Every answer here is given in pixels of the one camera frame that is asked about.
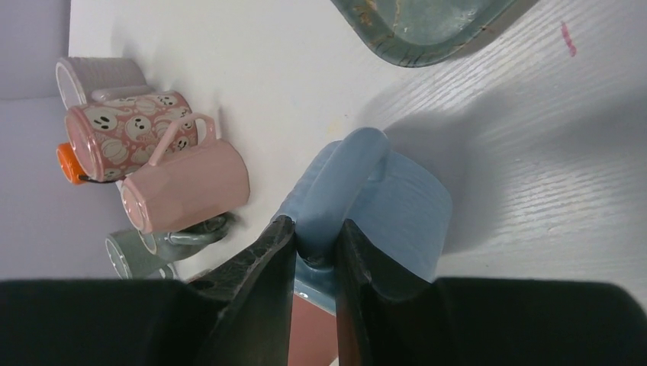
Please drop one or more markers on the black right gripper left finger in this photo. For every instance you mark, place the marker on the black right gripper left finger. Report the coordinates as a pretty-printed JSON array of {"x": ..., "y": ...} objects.
[{"x": 237, "y": 314}]

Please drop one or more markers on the light blue mug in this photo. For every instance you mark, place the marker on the light blue mug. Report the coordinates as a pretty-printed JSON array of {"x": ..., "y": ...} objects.
[{"x": 400, "y": 206}]

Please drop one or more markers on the teal floral tray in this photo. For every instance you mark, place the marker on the teal floral tray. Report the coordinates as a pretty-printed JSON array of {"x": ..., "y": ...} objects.
[{"x": 415, "y": 34}]

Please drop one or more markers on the orange mug black handle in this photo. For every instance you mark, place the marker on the orange mug black handle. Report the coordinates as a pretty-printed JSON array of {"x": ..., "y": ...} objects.
[{"x": 69, "y": 164}]

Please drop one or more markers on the pink ghost pattern mug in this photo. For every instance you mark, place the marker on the pink ghost pattern mug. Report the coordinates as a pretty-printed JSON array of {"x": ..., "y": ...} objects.
[{"x": 114, "y": 138}]

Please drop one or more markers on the salmon pink mug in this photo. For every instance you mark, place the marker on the salmon pink mug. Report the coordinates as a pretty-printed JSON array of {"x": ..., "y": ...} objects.
[{"x": 313, "y": 338}]

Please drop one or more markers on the light pink faceted mug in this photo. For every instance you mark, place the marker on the light pink faceted mug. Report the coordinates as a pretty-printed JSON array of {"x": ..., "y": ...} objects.
[{"x": 176, "y": 190}]

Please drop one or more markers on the grey-blue glazed mug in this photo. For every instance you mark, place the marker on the grey-blue glazed mug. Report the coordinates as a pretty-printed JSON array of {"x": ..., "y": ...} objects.
[{"x": 135, "y": 255}]

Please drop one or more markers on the mauve ribbed mug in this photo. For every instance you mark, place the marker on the mauve ribbed mug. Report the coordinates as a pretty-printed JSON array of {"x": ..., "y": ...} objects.
[{"x": 83, "y": 80}]

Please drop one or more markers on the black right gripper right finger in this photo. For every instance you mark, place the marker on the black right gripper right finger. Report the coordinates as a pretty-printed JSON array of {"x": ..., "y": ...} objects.
[{"x": 386, "y": 315}]

